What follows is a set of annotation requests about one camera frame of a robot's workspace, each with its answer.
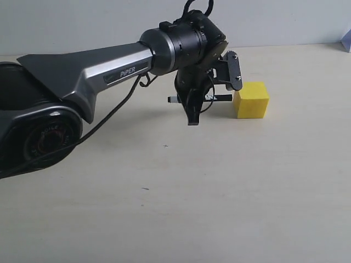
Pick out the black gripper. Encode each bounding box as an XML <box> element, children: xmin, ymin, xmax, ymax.
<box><xmin>174</xmin><ymin>66</ymin><xmax>215</xmax><ymax>126</ymax></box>

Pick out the black and white marker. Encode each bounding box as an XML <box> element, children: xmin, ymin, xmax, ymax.
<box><xmin>167</xmin><ymin>94</ymin><xmax>233</xmax><ymax>104</ymax></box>

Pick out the yellow foam cube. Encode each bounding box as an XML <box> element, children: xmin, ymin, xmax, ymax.
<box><xmin>233</xmin><ymin>82</ymin><xmax>270</xmax><ymax>119</ymax></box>

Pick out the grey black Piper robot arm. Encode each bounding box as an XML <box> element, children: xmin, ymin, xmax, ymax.
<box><xmin>1</xmin><ymin>10</ymin><xmax>228</xmax><ymax>178</ymax></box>

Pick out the blue-white object at table corner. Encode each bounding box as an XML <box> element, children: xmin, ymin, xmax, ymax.
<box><xmin>341</xmin><ymin>29</ymin><xmax>351</xmax><ymax>53</ymax></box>

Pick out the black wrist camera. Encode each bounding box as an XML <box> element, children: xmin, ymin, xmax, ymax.
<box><xmin>212</xmin><ymin>50</ymin><xmax>243</xmax><ymax>91</ymax></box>

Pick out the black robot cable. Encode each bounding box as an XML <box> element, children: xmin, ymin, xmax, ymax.
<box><xmin>0</xmin><ymin>0</ymin><xmax>220</xmax><ymax>176</ymax></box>

